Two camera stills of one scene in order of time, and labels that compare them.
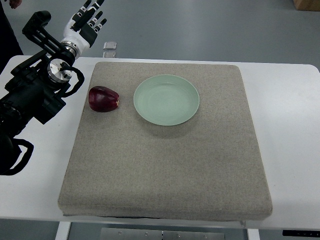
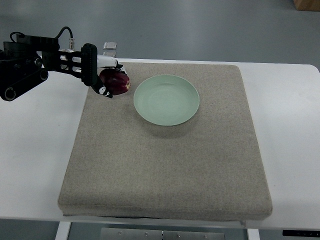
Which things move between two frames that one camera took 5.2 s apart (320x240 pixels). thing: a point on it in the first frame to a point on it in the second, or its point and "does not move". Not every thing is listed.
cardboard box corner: [307, 5] does not move
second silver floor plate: [109, 54] does not move
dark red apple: [102, 99] to [116, 81]
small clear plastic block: [110, 45] does not move
